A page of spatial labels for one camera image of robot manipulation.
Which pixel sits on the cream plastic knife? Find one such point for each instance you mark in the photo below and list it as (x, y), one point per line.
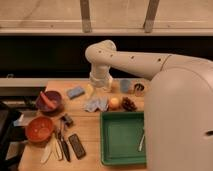
(58, 149)

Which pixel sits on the green tray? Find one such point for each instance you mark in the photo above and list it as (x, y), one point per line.
(120, 135)

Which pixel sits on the crumpled light blue cloth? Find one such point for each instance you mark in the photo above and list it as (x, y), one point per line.
(94, 104)

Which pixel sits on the blue sponge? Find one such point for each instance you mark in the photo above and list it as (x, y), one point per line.
(75, 92)

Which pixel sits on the purple bowl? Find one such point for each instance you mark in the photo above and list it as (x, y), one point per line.
(54, 96)

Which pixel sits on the white utensil in tray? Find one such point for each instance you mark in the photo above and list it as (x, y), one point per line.
(140, 147)

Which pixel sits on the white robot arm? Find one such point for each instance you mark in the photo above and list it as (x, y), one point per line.
(178, 106)

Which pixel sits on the orange fruit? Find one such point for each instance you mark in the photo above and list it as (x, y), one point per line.
(114, 103)

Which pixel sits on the brown pine cone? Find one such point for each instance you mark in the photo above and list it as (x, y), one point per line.
(128, 104)

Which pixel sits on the red bowl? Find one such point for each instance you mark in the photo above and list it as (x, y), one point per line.
(39, 129)

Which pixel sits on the red utensil in purple bowl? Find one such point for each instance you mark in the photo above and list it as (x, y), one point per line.
(47, 102)

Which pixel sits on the black remote control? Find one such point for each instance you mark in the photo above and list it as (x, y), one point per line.
(77, 146)

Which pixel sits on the black chair left edge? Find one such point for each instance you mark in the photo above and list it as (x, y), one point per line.
(7, 116)

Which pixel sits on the light blue cup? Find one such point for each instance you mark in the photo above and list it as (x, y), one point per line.
(125, 85)

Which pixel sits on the black handled knife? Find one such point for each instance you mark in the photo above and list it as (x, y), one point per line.
(64, 144)

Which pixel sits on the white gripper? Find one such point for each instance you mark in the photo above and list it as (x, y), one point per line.
(104, 83)

